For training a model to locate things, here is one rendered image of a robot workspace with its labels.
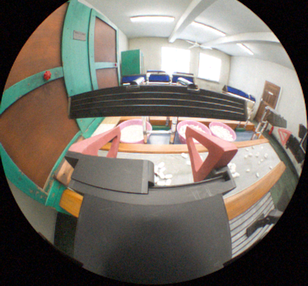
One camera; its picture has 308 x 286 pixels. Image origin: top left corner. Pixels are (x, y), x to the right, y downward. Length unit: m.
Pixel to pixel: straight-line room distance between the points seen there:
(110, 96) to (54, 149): 0.40
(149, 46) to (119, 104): 5.21
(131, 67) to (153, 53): 2.57
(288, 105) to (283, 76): 1.12
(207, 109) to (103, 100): 0.27
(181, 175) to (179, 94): 0.36
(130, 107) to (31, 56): 0.51
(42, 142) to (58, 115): 0.16
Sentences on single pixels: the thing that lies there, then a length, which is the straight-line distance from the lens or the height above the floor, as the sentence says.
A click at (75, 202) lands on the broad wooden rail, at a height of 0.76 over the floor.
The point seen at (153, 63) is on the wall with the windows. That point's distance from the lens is 5.25.
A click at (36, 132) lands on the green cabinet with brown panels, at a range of 0.49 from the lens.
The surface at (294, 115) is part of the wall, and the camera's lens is 4.93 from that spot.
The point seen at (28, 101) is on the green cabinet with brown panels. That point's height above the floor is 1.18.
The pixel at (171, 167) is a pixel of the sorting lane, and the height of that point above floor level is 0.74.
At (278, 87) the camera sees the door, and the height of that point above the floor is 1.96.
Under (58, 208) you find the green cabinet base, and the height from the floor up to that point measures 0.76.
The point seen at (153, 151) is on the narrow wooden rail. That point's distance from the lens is 0.51.
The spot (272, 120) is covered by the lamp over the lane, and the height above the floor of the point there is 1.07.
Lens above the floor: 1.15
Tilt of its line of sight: 37 degrees down
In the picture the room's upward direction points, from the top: straight up
